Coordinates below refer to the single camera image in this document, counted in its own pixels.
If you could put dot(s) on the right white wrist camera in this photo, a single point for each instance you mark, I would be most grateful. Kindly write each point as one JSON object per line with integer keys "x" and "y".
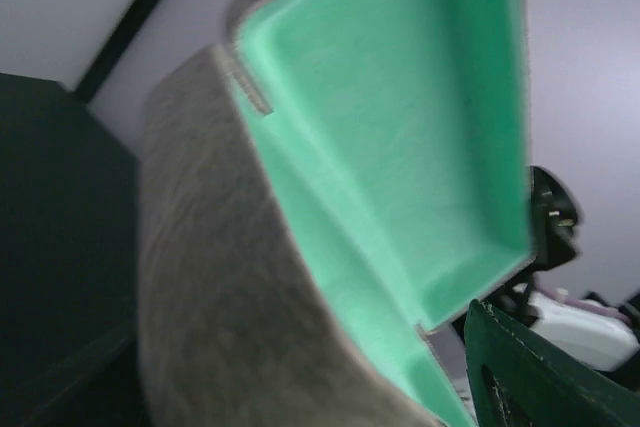
{"x": 597, "y": 335}

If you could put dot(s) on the grey fuzzy glasses case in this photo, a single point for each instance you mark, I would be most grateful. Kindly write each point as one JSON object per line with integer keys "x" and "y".
{"x": 322, "y": 188}

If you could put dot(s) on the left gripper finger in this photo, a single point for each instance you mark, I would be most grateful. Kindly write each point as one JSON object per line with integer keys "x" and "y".
{"x": 517, "y": 378}

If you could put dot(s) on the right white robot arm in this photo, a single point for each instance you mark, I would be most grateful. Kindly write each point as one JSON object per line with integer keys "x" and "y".
{"x": 555, "y": 217}

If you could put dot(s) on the left black frame post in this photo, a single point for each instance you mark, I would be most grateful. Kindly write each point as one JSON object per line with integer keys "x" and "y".
{"x": 113, "y": 49}

